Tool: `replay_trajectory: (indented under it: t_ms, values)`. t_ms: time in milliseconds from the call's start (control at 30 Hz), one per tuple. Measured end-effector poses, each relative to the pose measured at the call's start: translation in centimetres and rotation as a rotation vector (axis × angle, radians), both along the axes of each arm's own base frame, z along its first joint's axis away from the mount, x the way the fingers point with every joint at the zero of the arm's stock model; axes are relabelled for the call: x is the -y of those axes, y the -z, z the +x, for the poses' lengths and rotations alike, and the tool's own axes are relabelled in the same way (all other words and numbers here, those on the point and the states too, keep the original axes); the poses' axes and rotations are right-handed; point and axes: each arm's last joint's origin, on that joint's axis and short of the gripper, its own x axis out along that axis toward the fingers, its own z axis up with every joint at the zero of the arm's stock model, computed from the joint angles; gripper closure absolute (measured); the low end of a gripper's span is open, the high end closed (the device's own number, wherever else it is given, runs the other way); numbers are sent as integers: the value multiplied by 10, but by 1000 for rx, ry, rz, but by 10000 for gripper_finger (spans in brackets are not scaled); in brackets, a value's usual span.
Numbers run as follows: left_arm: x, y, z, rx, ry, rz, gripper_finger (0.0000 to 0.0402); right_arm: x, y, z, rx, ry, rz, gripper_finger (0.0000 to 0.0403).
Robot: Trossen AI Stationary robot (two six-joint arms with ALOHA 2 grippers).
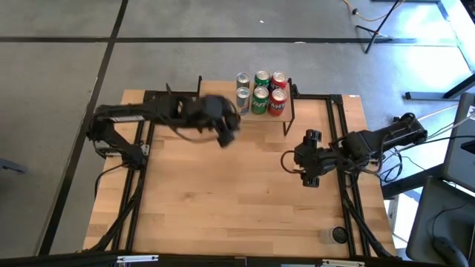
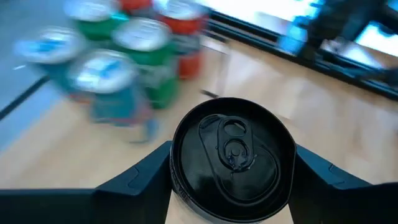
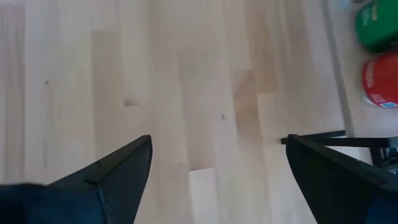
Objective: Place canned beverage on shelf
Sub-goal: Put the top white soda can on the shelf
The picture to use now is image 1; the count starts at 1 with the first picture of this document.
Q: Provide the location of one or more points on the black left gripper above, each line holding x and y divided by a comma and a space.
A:
209, 111

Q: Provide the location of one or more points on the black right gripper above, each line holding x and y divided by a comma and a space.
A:
317, 159

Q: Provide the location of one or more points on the silver blue Red Bull can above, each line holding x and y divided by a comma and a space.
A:
243, 79
243, 104

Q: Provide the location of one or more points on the green Sprite can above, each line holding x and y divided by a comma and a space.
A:
262, 78
259, 105

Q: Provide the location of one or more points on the red Fanta can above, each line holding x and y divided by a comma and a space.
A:
279, 78
277, 107

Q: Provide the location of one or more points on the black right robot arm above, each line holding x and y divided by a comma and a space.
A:
389, 135

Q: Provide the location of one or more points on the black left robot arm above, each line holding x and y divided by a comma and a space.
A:
111, 111

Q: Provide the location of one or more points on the wooden shelf with black legs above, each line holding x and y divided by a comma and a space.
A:
274, 118

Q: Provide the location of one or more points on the clear cup with black lid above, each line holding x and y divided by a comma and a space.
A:
334, 235

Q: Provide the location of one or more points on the black table leg bar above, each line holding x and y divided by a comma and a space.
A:
408, 182

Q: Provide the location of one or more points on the black tripod stand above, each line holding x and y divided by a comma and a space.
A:
376, 34

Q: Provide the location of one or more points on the grey monitor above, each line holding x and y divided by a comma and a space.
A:
460, 159

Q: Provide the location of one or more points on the black desk leg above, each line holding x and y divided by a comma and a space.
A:
460, 87

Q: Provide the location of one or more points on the black computer mouse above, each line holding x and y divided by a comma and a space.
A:
449, 252

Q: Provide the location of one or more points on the grey chair foot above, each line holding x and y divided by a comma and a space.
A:
11, 165

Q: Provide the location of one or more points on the black aluminium mounting frame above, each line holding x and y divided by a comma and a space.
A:
133, 222
348, 222

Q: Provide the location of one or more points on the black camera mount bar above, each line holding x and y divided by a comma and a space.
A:
222, 261

